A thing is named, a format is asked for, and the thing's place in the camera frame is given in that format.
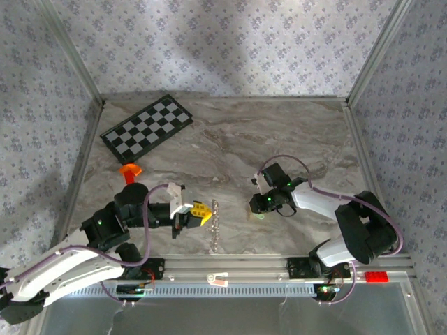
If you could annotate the round metal disc with holes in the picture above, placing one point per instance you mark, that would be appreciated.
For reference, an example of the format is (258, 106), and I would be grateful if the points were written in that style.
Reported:
(213, 227)

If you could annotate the pale green key tag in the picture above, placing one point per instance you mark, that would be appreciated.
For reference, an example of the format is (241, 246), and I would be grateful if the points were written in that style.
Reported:
(260, 217)

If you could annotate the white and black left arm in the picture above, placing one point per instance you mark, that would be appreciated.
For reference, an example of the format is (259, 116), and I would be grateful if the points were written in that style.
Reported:
(52, 279)

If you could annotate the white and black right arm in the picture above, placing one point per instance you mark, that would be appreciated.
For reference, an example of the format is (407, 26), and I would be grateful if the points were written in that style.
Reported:
(314, 202)

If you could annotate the red block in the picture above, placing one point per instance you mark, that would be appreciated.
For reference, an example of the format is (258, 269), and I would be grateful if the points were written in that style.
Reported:
(130, 179)

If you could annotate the white and pink key tags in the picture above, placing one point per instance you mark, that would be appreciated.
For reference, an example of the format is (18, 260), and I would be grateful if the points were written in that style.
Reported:
(216, 279)

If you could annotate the small circuit board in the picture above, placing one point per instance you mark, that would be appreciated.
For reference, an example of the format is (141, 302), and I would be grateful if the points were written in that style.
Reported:
(134, 289)
(326, 290)

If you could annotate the folding chessboard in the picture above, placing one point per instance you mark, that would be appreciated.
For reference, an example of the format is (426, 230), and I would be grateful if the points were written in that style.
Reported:
(146, 129)

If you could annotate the red toy brick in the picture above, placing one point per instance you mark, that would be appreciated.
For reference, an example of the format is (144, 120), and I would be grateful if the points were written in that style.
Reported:
(377, 276)

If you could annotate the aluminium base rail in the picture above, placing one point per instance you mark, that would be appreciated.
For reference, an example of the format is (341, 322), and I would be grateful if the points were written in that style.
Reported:
(227, 265)

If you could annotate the aluminium frame bar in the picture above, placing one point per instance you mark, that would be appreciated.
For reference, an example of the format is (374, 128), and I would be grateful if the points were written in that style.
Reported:
(227, 99)
(78, 174)
(361, 174)

